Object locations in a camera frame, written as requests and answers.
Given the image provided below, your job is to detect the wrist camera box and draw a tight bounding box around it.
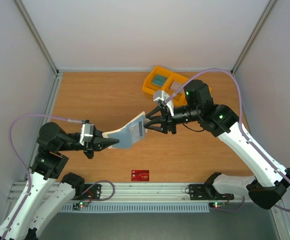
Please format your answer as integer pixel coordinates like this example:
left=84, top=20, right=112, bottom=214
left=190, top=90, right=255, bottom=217
left=79, top=120, right=94, bottom=146
left=153, top=90, right=174, bottom=116

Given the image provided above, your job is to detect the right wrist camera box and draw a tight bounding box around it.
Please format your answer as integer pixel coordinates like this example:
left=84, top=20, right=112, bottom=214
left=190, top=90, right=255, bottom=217
left=153, top=90, right=174, bottom=116

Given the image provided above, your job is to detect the purple cable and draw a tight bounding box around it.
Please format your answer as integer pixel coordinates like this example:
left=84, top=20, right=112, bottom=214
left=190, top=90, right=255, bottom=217
left=1, top=113, right=85, bottom=240
left=166, top=68, right=290, bottom=213

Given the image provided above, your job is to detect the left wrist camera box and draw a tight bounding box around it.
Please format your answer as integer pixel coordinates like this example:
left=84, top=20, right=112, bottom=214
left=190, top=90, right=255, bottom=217
left=79, top=120, right=94, bottom=146

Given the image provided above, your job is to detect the grey slotted cable duct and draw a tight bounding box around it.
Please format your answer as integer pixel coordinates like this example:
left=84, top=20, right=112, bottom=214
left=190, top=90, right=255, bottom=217
left=59, top=202, right=210, bottom=214

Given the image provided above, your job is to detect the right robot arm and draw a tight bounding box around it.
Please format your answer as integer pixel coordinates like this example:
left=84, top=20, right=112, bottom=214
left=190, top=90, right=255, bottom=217
left=144, top=79, right=290, bottom=210

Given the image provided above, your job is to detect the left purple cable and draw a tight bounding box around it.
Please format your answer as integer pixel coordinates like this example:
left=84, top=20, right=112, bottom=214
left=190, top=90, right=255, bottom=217
left=1, top=113, right=85, bottom=240

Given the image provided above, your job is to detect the right circuit board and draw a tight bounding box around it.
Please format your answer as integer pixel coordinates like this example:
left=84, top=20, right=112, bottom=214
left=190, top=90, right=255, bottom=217
left=209, top=201, right=229, bottom=209

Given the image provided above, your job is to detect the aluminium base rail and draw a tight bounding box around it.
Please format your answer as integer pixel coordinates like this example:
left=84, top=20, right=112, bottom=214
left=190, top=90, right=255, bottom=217
left=8, top=181, right=250, bottom=202

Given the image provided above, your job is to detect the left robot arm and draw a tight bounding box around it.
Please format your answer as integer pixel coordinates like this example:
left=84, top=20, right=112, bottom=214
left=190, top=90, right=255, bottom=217
left=0, top=120, right=119, bottom=240

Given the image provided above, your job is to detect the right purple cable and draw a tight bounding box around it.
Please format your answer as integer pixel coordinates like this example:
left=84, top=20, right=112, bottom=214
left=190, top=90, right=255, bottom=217
left=166, top=68, right=290, bottom=213

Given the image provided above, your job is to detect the teal card in bin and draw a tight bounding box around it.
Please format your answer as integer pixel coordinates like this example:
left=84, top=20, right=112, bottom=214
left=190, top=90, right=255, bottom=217
left=152, top=74, right=168, bottom=87

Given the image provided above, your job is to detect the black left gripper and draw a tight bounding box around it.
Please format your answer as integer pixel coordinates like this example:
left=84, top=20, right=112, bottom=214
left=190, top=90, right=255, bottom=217
left=58, top=128, right=120, bottom=158

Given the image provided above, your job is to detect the yellow plastic bin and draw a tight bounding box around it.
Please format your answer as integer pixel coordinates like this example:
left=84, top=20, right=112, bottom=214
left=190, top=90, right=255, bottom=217
left=141, top=65, right=213, bottom=105

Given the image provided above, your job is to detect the circuit board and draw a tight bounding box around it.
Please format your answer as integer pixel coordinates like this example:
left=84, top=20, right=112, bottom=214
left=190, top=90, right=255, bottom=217
left=72, top=201, right=89, bottom=211
left=209, top=201, right=229, bottom=209

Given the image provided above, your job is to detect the red VIP card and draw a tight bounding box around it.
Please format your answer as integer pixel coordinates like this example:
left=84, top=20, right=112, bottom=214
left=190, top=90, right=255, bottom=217
left=131, top=169, right=150, bottom=182

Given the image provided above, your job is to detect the left circuit board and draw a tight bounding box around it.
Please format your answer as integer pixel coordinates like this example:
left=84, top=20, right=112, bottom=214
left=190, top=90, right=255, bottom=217
left=72, top=201, right=89, bottom=211

